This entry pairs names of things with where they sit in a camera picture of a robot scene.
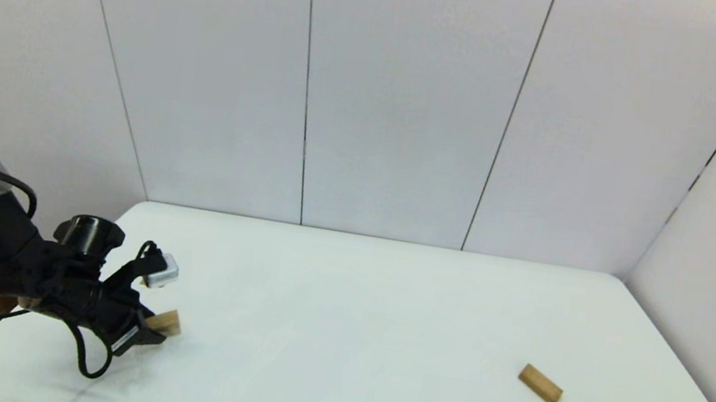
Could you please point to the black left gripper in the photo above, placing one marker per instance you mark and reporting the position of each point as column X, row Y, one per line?
column 74, row 297

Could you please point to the arched wooden block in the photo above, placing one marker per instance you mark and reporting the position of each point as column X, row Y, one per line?
column 169, row 322

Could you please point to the rectangular wooden block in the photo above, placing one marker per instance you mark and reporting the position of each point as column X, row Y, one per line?
column 540, row 386

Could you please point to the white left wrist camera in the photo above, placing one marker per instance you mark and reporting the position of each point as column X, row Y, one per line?
column 162, row 273

